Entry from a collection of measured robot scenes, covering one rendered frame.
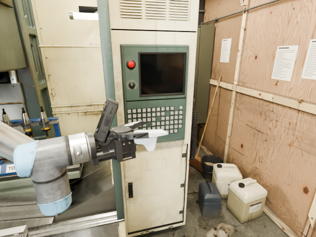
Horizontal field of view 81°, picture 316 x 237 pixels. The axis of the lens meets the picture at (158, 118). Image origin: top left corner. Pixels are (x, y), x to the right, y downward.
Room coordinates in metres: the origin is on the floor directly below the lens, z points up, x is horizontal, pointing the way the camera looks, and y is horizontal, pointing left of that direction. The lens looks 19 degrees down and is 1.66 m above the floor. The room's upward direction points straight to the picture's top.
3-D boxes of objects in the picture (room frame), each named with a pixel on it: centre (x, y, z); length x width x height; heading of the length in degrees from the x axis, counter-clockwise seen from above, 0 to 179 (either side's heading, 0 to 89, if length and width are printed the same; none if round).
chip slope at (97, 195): (1.35, 0.73, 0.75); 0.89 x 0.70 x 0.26; 14
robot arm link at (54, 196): (0.40, 0.27, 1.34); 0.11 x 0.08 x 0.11; 28
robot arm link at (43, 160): (0.39, 0.27, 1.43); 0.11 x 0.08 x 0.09; 118
